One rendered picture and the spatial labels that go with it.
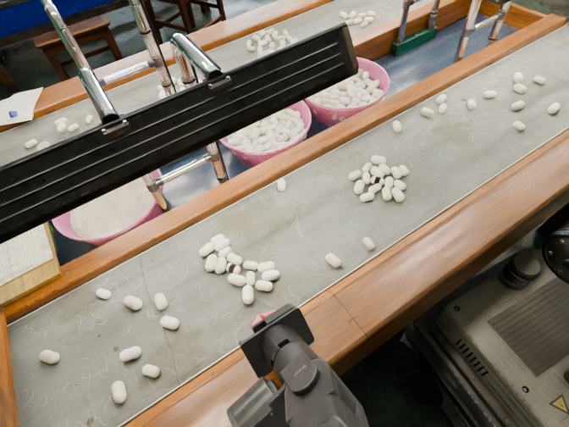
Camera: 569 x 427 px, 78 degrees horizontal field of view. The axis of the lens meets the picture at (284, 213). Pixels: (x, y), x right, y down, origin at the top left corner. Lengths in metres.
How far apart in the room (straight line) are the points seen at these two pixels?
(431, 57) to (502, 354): 0.98
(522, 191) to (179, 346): 0.77
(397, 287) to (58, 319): 0.66
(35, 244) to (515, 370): 1.11
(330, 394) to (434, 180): 0.63
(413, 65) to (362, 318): 0.97
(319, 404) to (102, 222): 0.71
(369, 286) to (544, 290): 0.58
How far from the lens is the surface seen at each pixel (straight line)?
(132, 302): 0.76
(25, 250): 0.94
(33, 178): 0.52
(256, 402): 0.47
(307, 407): 0.38
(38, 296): 0.87
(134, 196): 0.96
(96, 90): 0.57
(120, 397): 0.71
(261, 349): 0.55
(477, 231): 0.80
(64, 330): 0.83
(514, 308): 1.09
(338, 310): 0.66
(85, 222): 0.97
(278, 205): 0.82
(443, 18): 1.61
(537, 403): 1.03
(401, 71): 1.36
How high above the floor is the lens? 1.38
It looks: 53 degrees down
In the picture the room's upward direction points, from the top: 8 degrees counter-clockwise
